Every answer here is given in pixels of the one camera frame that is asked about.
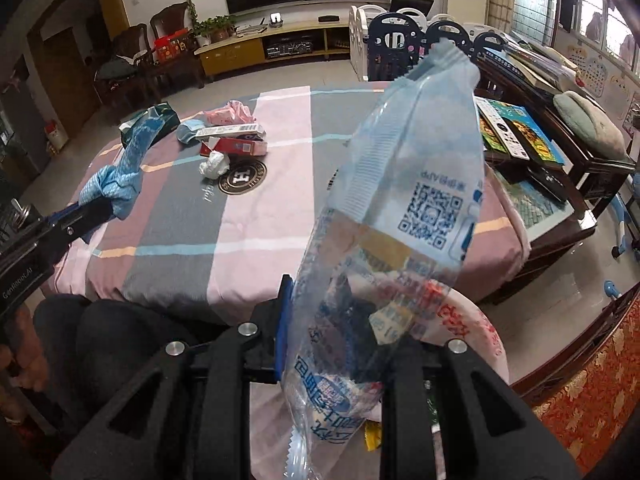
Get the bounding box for wooden armchair with red box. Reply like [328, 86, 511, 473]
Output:
[148, 2, 205, 94]

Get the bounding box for light blue knotted wrapper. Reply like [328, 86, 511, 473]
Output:
[78, 133, 149, 220]

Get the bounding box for pink wrapper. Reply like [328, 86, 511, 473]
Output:
[204, 100, 255, 126]

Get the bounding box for clear printed plastic bag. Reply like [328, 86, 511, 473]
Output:
[280, 40, 484, 479]

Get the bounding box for potted green plant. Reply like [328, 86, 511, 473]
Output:
[193, 15, 235, 44]

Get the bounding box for red cardboard box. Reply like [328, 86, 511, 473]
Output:
[200, 136, 268, 157]

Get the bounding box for navy white baby fence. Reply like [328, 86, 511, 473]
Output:
[348, 4, 508, 81]

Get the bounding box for white toothpaste box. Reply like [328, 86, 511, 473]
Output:
[195, 122, 266, 139]

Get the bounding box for white bin with plastic liner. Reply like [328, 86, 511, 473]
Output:
[249, 286, 511, 480]

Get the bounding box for light blue face mask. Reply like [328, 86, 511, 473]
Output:
[175, 119, 206, 145]

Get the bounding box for grey green cushion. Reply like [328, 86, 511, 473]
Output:
[552, 91, 626, 160]

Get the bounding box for dark wooden coffee table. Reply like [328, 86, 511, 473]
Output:
[474, 49, 637, 306]

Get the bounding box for dark green tissue pack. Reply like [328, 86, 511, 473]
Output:
[119, 102, 180, 148]

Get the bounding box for colourful picture books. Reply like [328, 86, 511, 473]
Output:
[474, 96, 565, 167]

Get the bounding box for wooden tv cabinet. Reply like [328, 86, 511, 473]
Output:
[195, 21, 350, 79]

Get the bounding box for wooden armchair with bag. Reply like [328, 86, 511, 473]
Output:
[93, 24, 153, 112]

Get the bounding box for red gift box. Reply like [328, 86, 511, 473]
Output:
[154, 28, 193, 64]

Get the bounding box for red gold patterned sofa cushion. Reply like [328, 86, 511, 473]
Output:
[534, 299, 639, 474]

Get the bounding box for striped pink grey tablecloth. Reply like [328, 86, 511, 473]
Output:
[44, 81, 532, 326]

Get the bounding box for white tissue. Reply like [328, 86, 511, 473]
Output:
[198, 151, 231, 181]

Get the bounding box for person left thumb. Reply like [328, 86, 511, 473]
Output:
[1, 306, 49, 393]

